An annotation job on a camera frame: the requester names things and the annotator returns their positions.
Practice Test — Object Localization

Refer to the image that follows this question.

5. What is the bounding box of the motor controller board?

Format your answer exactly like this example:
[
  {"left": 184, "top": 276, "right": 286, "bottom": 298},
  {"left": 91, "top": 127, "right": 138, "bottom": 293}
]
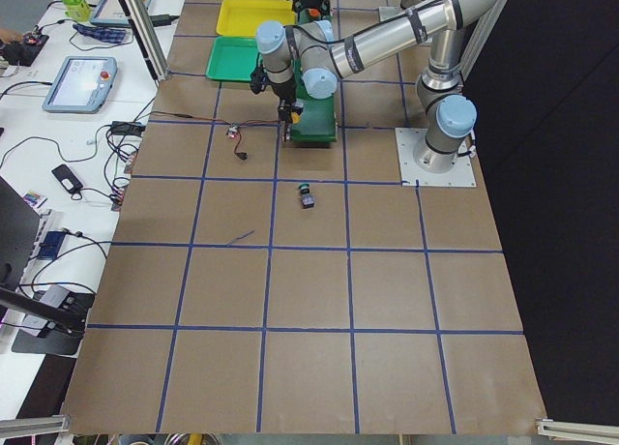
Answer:
[{"left": 227, "top": 125, "right": 240, "bottom": 138}]

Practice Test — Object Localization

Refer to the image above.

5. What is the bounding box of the black phone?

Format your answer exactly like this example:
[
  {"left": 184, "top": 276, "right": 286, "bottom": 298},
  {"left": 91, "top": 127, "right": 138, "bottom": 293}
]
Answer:
[{"left": 51, "top": 164, "right": 84, "bottom": 194}]

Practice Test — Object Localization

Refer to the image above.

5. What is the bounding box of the red black wire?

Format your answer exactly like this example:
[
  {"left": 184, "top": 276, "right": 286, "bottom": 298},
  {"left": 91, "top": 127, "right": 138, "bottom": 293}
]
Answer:
[{"left": 149, "top": 110, "right": 284, "bottom": 156}]

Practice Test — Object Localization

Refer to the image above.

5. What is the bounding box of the yellow plastic tray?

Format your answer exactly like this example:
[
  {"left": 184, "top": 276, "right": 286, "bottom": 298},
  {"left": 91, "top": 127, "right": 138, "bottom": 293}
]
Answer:
[{"left": 216, "top": 0, "right": 296, "bottom": 38}]

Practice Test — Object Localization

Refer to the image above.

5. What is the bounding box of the aluminium frame post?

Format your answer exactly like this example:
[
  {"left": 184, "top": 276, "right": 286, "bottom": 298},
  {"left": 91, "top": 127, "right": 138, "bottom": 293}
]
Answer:
[{"left": 118, "top": 0, "right": 169, "bottom": 82}]

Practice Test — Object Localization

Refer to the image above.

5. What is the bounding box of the green drink bottle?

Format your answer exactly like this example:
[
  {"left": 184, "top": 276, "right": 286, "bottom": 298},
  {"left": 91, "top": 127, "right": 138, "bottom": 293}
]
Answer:
[{"left": 61, "top": 0, "right": 91, "bottom": 22}]

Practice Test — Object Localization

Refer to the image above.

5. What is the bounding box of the black monitor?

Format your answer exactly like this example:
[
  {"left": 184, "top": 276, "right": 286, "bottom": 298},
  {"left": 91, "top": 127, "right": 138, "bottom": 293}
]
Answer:
[{"left": 1, "top": 180, "right": 86, "bottom": 336}]

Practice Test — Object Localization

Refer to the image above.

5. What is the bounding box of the blue patterned cloth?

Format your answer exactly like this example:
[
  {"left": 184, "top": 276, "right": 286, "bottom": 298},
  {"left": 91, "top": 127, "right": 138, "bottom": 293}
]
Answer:
[{"left": 73, "top": 23, "right": 127, "bottom": 45}]

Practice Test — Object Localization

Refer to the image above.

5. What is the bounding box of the green conveyor belt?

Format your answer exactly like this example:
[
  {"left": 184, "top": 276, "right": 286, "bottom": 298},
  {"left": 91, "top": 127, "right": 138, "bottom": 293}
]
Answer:
[{"left": 284, "top": 10, "right": 337, "bottom": 144}]

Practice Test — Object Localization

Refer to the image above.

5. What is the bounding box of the teach pendant tablet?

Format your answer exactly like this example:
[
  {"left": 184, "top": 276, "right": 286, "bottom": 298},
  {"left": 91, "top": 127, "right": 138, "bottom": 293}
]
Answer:
[
  {"left": 90, "top": 0, "right": 152, "bottom": 28},
  {"left": 42, "top": 56, "right": 118, "bottom": 114}
]

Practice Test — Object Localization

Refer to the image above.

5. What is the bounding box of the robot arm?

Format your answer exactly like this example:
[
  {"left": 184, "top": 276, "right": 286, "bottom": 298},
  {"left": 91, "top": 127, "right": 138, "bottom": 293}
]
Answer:
[{"left": 251, "top": 0, "right": 496, "bottom": 126}]

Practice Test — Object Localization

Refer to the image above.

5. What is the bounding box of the green plastic tray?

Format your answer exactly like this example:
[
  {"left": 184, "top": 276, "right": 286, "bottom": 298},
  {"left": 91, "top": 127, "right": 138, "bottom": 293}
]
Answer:
[{"left": 205, "top": 36, "right": 258, "bottom": 82}]

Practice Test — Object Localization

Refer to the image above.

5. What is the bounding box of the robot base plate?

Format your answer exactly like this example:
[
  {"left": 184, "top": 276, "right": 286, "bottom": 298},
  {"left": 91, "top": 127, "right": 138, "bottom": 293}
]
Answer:
[{"left": 395, "top": 128, "right": 477, "bottom": 188}]

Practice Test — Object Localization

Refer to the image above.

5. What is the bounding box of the green push button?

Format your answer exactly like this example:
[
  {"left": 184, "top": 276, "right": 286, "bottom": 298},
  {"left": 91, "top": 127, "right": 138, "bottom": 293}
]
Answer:
[{"left": 298, "top": 183, "right": 315, "bottom": 209}]

